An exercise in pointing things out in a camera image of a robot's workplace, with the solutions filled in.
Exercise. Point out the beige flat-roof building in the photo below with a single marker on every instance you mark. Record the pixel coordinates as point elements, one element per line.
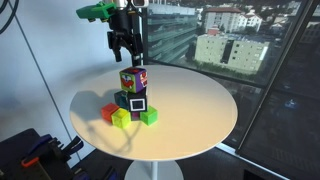
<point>233,53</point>

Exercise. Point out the yellow block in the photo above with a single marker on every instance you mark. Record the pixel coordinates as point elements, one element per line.
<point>120,119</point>

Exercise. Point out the glass office building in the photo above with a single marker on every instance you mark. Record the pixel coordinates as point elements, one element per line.
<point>170,30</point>

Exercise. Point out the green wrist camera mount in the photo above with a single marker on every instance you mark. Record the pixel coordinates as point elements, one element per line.
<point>95,11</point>

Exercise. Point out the dark purple block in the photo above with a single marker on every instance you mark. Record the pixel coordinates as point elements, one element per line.
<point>135,116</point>

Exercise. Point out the teal blue block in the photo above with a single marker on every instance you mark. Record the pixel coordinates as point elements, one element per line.
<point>120,100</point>

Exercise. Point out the orange block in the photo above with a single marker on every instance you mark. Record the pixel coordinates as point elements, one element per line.
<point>109,111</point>

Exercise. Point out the grey brown block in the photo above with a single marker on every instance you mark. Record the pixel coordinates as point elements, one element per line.
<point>119,91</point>

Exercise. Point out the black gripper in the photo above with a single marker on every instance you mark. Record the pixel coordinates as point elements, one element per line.
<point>125,26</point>

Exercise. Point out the purple green picture block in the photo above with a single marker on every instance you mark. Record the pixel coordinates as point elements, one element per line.
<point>131,80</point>

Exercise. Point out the round white table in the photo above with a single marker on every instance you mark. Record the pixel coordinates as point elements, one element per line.
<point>273,76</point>

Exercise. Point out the white table pedestal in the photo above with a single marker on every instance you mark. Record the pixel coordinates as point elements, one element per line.
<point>153,170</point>

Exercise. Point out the black block white square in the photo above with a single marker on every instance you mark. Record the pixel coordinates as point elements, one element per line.
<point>137,103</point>

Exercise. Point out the white red-roofed building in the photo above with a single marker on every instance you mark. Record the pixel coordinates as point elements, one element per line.
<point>226,18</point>

